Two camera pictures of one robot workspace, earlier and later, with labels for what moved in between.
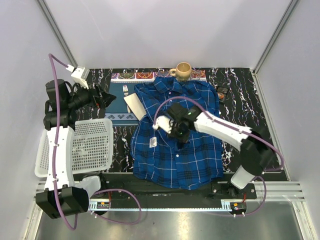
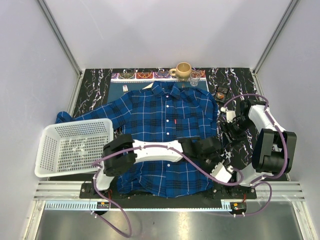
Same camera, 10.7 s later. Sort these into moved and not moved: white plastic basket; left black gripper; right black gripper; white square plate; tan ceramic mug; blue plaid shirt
Moved: right black gripper; white square plate; left black gripper; blue plaid shirt
Not moved: white plastic basket; tan ceramic mug
